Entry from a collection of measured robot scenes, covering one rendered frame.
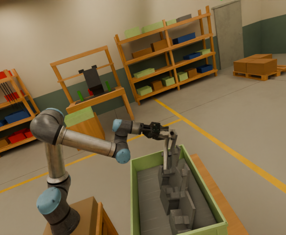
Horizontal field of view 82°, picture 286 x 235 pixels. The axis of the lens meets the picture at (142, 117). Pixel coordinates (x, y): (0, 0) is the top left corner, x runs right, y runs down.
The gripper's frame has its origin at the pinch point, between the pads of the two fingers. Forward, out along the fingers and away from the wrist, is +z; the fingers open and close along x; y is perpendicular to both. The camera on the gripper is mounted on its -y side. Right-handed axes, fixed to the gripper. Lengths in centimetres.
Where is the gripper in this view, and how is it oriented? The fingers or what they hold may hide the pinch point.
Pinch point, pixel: (170, 134)
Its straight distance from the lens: 103.9
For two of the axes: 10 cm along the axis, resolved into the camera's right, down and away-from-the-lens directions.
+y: 1.9, -3.6, -9.1
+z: 9.8, 1.5, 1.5
